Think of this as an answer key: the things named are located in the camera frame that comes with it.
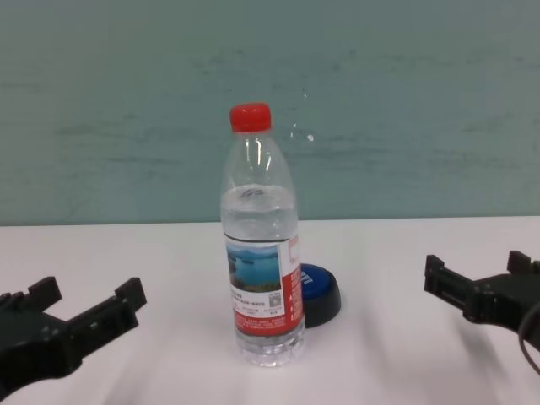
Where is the clear water bottle red cap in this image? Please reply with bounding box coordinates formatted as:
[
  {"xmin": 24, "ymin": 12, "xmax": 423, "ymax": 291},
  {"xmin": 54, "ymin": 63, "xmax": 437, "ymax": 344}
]
[{"xmin": 219, "ymin": 101, "xmax": 306, "ymax": 369}]

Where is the blue push button black base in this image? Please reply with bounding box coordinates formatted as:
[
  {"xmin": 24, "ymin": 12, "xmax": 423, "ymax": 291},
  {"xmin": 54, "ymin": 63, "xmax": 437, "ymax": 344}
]
[{"xmin": 298, "ymin": 262, "xmax": 343, "ymax": 329}]

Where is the thin black right gripper cable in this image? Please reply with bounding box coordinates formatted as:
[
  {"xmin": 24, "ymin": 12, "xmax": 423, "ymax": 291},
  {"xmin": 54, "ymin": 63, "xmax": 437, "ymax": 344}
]
[{"xmin": 518, "ymin": 304, "xmax": 540, "ymax": 376}]

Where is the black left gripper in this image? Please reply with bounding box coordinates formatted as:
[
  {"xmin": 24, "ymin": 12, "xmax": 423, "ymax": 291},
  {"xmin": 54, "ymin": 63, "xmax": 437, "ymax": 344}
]
[{"xmin": 0, "ymin": 276, "xmax": 149, "ymax": 392}]

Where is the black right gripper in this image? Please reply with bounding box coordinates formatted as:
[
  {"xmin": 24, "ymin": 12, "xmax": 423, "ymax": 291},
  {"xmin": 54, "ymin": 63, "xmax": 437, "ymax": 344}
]
[{"xmin": 423, "ymin": 250, "xmax": 540, "ymax": 339}]

